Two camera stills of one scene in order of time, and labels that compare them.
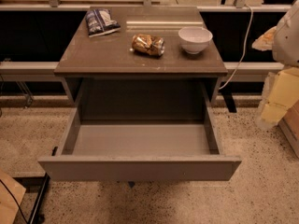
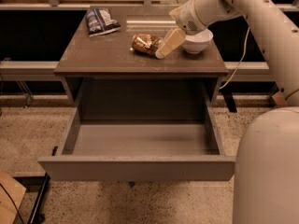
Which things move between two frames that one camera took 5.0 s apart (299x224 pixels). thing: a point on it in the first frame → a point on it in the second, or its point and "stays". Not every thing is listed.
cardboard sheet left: [11, 193] stays
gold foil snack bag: [149, 45] stays
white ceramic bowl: [194, 39] stays
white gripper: [287, 42] → [189, 18]
